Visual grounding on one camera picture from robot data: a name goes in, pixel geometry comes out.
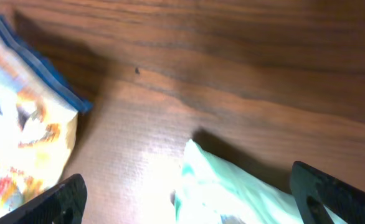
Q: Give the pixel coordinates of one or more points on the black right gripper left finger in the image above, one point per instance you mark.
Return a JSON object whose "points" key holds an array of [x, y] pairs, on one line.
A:
{"points": [[64, 203]]}

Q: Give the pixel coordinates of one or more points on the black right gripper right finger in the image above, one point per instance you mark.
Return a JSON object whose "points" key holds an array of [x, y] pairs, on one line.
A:
{"points": [[315, 191]]}

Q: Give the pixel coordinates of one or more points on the orange snack chip bag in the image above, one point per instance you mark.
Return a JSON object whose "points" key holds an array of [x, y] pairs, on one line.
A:
{"points": [[38, 121]]}

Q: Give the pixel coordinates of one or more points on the white flushable wipes pack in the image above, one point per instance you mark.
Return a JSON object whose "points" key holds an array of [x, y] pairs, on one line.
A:
{"points": [[212, 190]]}

